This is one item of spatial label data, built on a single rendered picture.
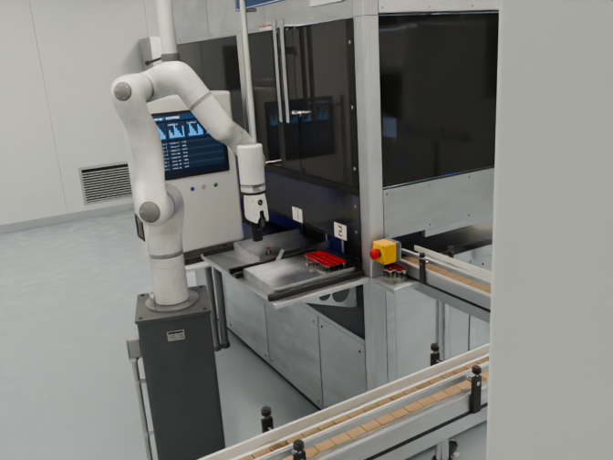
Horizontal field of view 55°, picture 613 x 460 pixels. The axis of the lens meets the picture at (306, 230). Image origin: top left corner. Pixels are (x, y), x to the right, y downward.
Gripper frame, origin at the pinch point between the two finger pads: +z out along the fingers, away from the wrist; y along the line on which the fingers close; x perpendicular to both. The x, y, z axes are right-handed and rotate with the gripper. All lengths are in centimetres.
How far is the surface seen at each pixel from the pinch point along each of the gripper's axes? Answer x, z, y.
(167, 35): -8, -71, 95
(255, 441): 44, 14, -86
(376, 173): -42.5, -16.7, -12.4
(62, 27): -38, -106, 544
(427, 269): -51, 17, -29
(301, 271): -22.2, 21.9, 10.6
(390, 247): -41.1, 8.3, -21.5
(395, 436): 16, 19, -95
